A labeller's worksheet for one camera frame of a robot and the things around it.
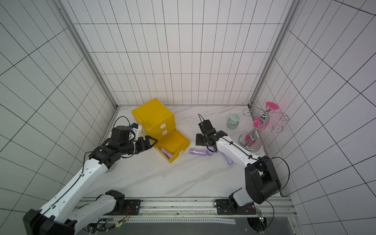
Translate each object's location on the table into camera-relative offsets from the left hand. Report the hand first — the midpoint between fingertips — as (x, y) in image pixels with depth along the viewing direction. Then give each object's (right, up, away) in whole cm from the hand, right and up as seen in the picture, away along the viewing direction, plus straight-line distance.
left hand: (151, 146), depth 75 cm
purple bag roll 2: (+26, -7, +15) cm, 30 cm away
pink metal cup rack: (+61, -1, +20) cm, 64 cm away
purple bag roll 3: (+33, -8, +15) cm, 37 cm away
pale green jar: (+51, +11, +26) cm, 58 cm away
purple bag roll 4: (+45, -11, +12) cm, 47 cm away
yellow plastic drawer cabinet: (+2, +12, +6) cm, 14 cm away
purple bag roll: (+7, -8, +13) cm, 17 cm away
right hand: (+28, +3, +14) cm, 31 cm away
